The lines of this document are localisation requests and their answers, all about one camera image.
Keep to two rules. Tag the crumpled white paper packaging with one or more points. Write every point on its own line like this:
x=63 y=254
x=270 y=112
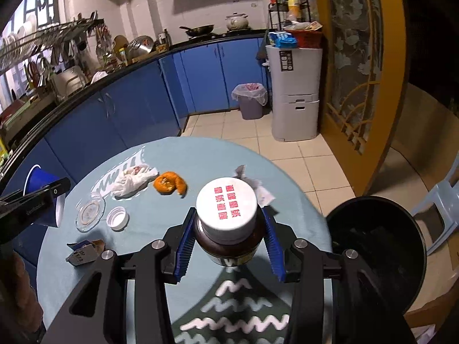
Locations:
x=260 y=188

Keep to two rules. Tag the wooden cutting board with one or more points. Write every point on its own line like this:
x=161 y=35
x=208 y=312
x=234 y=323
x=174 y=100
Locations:
x=119 y=46

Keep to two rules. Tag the brown medicine bottle white cap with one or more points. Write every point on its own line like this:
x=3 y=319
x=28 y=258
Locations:
x=227 y=208

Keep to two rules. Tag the white plastic bag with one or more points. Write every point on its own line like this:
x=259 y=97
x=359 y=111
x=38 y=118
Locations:
x=98 y=77

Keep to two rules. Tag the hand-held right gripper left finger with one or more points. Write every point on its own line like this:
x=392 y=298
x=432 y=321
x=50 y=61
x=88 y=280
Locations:
x=184 y=247

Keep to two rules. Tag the person's left forearm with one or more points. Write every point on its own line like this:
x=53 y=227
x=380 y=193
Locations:
x=16 y=286

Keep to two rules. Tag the steel bowl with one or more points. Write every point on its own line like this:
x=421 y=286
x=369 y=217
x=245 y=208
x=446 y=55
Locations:
x=140 y=46

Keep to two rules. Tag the blue kitchen base cabinets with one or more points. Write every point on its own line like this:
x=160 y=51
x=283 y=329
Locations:
x=136 y=114

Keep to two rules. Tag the blue packet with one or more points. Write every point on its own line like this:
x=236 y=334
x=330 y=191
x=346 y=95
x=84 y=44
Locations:
x=283 y=39

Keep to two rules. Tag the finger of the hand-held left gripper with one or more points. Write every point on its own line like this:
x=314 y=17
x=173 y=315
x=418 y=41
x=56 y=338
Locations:
x=57 y=190

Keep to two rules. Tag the round glass dish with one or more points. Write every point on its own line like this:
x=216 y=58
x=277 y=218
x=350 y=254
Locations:
x=89 y=212

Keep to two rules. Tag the light blue plastic chair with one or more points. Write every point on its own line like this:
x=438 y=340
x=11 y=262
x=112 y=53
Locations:
x=439 y=200

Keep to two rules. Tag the white storage cabinet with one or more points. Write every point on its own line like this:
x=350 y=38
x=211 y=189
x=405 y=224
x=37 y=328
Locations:
x=294 y=114

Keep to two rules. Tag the white cooking pot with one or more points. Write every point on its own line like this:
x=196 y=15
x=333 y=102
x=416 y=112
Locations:
x=237 y=22

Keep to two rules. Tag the yellow bottle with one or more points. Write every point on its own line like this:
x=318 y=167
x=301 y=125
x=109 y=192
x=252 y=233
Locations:
x=294 y=5

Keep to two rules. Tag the light blue patterned tablecloth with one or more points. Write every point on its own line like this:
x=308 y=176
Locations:
x=215 y=157

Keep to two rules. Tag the crumpled white tissue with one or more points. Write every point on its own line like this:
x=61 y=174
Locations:
x=132 y=181

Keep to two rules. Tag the orange peel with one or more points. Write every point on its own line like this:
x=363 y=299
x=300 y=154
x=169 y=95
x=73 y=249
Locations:
x=168 y=182

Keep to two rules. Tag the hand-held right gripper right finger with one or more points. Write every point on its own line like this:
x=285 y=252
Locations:
x=274 y=247

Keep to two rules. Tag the black trash bin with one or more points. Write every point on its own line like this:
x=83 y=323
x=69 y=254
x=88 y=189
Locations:
x=376 y=251

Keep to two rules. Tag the red plastic basket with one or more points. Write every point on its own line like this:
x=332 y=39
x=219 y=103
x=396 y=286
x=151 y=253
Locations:
x=308 y=39

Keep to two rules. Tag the torn brown carton piece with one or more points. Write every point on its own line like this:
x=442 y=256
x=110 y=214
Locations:
x=84 y=252

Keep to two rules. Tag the grey trash can with bag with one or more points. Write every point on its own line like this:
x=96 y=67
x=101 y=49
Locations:
x=251 y=105

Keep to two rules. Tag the yellow framed glass door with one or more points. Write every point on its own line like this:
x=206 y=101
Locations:
x=355 y=61

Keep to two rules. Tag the dark hanging bag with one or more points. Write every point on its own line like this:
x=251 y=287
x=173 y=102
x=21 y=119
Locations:
x=261 y=50

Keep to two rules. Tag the black wok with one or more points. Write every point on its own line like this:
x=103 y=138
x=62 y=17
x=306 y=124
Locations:
x=199 y=30

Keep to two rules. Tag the metal dish rack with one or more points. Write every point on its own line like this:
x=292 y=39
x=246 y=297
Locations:
x=43 y=39

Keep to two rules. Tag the blue paper cup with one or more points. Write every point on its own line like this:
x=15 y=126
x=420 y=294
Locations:
x=39 y=177

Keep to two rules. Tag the condiment bottle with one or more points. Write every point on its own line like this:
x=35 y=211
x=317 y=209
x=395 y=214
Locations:
x=164 y=41

